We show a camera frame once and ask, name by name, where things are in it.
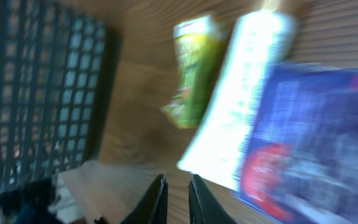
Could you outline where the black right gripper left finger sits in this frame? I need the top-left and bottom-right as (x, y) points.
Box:
(121, 174), (168, 224)

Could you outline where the purple snack packet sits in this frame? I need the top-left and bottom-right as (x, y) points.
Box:
(237, 63), (358, 223)

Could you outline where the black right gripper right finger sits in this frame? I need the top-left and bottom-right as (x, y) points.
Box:
(189, 174), (236, 224)

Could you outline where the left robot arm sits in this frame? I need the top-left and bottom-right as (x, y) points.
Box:
(0, 177), (87, 223)

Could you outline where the white tube gold cap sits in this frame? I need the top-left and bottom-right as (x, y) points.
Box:
(177, 0), (304, 190)

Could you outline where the grey plastic basket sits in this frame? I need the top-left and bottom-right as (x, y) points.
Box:
(0, 1), (117, 192)

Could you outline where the green juice carton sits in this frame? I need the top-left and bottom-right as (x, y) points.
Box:
(161, 12), (229, 129)

